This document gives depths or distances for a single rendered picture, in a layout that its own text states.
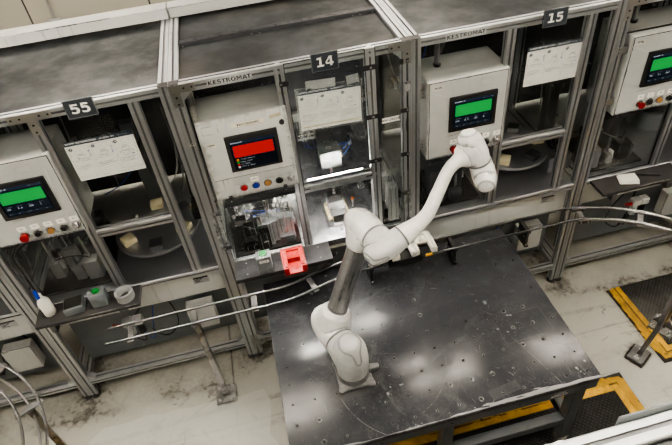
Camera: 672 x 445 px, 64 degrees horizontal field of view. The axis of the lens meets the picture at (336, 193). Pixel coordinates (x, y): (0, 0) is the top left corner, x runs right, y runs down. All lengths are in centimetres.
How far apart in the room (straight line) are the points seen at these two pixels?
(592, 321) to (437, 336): 140
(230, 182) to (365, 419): 129
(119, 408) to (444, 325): 212
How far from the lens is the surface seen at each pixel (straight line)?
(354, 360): 259
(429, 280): 316
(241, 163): 261
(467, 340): 293
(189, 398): 375
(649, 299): 426
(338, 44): 258
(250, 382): 369
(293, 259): 298
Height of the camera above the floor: 308
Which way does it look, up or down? 40 degrees down
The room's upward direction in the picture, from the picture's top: 7 degrees counter-clockwise
